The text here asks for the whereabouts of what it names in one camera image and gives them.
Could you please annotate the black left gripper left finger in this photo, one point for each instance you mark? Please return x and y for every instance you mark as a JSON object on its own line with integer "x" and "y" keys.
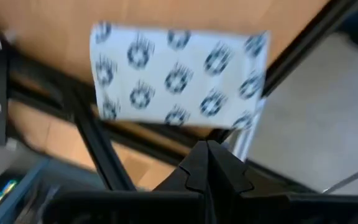
{"x": 194, "y": 171}

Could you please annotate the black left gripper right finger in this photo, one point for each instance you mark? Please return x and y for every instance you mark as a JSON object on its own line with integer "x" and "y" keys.
{"x": 225, "y": 174}

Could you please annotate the thin grey rod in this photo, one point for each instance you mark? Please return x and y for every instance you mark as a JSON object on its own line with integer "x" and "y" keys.
{"x": 353, "y": 177}

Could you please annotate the dark blue box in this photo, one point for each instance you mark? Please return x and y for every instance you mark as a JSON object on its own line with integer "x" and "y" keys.
{"x": 17, "y": 193}

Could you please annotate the black aluminium table frame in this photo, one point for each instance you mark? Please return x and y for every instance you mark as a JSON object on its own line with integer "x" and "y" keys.
{"x": 98, "y": 146}

